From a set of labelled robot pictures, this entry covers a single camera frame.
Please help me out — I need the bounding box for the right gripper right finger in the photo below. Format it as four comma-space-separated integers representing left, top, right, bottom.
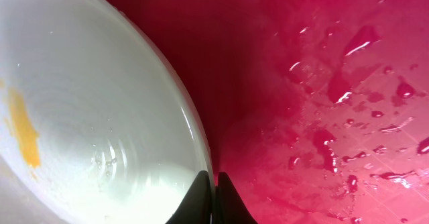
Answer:
216, 172, 257, 224

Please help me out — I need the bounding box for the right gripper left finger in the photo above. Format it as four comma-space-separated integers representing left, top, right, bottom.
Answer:
166, 170, 212, 224

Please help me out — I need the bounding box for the white plate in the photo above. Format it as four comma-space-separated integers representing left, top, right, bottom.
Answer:
1, 0, 214, 223

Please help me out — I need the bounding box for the red plastic tray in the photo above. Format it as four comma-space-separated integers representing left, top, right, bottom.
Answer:
107, 0, 428, 223

